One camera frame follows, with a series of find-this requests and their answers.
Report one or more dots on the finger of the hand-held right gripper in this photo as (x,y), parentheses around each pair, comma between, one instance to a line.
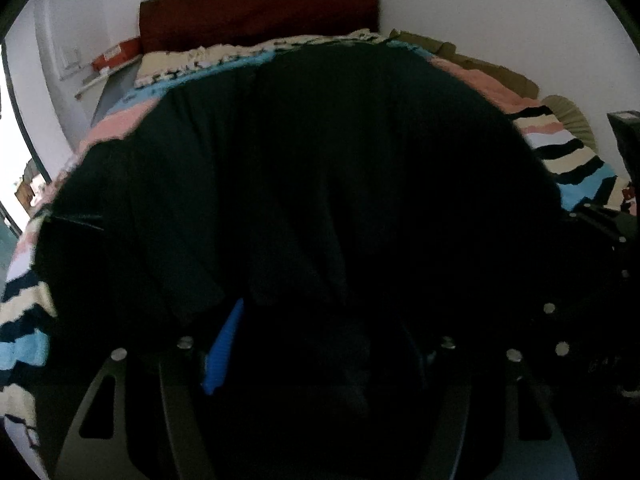
(575,330)
(607,240)

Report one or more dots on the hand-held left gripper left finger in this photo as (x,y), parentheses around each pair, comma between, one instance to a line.
(222,350)

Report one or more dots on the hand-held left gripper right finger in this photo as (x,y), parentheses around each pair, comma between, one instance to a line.
(440,362)

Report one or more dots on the black hooded jacket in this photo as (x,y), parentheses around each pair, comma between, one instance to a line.
(300,185)

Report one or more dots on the olive green cloth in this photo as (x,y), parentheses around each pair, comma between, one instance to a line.
(480,67)

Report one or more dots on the pink cartoon cat blanket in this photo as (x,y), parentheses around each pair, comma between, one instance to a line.
(120,120)

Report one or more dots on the grey bedside table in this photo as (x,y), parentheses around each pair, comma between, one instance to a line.
(112,92)

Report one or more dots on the dark red bed headboard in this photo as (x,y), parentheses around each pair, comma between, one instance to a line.
(260,10)

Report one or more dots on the dark door frame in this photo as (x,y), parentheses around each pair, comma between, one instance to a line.
(20,125)

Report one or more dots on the white wall socket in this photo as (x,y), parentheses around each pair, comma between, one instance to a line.
(71,58)

